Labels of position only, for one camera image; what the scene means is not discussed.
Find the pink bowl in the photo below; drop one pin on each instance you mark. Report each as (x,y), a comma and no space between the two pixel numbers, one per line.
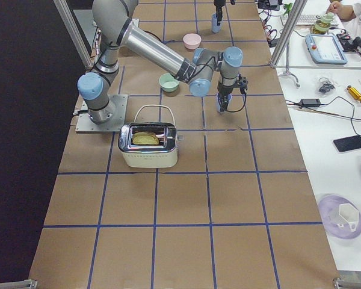
(192,41)

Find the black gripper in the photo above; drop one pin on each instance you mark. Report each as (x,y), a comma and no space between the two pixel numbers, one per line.
(224,91)

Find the cream toaster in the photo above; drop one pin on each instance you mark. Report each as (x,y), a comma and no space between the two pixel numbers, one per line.
(163,155)

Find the white hexagonal funnel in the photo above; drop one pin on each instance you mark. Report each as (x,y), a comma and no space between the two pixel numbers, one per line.
(348,216)

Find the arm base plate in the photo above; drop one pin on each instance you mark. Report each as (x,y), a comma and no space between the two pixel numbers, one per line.
(109,119)

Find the black power adapter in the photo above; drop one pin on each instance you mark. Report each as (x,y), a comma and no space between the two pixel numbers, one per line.
(310,103)

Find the toast slice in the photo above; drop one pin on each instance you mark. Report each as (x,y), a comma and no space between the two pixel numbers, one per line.
(145,138)

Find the person in patterned shirt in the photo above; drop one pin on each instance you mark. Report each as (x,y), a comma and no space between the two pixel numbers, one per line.
(349,14)

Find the white keyboard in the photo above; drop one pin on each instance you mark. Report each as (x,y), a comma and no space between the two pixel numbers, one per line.
(303,20)

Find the purple plastic lid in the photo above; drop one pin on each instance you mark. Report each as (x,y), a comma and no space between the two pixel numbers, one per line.
(328,208)

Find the green bowl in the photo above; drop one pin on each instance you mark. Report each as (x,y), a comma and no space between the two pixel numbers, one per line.
(168,83)

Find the aluminium frame post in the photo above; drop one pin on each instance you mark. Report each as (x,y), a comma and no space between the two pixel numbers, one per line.
(293,14)

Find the blue teach pendant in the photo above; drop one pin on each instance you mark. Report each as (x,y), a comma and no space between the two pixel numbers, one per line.
(325,49)

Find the blue cup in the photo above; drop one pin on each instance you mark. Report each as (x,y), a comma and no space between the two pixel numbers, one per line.
(215,25)
(222,102)

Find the black smartphone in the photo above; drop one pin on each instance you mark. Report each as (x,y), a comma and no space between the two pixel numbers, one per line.
(348,143)

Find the stacked green cups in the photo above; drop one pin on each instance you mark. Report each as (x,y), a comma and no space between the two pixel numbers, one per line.
(322,25)

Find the black circuit board box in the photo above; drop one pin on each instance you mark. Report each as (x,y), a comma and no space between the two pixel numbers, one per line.
(348,44)

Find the metal rod with hook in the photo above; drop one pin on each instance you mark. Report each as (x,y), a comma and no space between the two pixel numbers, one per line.
(287,73)

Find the yellow cylindrical tool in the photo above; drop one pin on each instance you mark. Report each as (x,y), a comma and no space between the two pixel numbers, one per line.
(354,93)

